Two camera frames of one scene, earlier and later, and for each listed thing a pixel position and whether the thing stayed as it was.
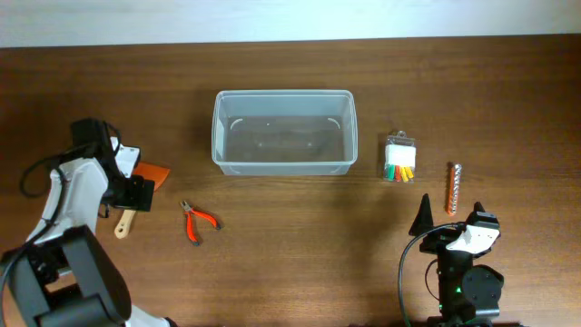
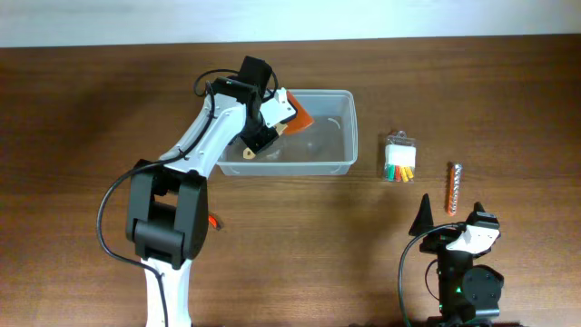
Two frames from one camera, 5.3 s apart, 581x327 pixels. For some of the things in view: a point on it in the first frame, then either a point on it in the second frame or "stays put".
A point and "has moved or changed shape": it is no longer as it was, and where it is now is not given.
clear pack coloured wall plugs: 399,159 stays put
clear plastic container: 284,132 stays put
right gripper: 439,242 stays put
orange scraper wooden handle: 148,172 has moved or changed shape
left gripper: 137,194 -> 261,140
